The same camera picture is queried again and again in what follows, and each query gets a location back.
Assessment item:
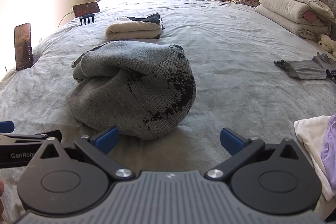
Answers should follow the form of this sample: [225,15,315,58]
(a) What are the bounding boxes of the grey knitted cat sweater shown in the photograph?
[67,41,196,140]

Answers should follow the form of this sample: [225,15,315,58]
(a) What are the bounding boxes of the person's hand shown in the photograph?
[0,179,5,219]

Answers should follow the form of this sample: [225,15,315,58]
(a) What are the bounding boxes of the white garment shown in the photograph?
[294,115,335,201]

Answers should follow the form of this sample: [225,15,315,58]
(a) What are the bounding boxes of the upright black smartphone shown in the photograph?
[14,23,33,71]

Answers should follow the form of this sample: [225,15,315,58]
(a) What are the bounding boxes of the purple garment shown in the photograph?
[321,115,336,189]

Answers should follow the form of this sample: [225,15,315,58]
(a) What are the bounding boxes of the grey bed sheet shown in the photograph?
[1,0,335,223]

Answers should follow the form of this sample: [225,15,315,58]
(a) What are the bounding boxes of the grey cloth on bed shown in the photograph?
[273,52,335,80]

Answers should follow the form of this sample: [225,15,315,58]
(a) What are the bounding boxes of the folded beige garment stack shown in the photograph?
[105,13,163,41]

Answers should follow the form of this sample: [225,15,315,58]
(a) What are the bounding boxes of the blue phone stand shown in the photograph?
[79,14,95,25]

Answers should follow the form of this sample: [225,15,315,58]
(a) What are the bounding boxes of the white plush toy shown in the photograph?
[318,35,336,57]

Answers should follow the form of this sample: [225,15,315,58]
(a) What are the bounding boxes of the smartphone on blue stand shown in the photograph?
[72,2,100,18]

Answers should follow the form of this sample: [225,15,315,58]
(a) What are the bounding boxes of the folded grey duvet stack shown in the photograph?
[255,0,335,42]

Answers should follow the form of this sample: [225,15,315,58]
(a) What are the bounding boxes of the white charging cable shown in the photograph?
[57,10,77,29]

